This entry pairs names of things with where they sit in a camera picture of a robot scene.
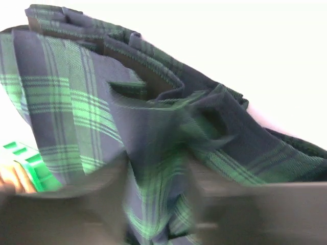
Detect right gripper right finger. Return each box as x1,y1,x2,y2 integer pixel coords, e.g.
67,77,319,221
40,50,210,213
188,160,326,245

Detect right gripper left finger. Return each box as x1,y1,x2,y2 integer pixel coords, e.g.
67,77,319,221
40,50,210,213
1,153,128,245

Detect dark green plaid skirt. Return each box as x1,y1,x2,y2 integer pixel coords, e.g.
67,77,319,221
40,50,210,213
1,5,326,244

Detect green plastic tray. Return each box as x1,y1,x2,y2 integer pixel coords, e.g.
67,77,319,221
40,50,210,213
1,141,62,192

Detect tan brown skirt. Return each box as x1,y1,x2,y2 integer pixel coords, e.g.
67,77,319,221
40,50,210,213
1,161,36,193

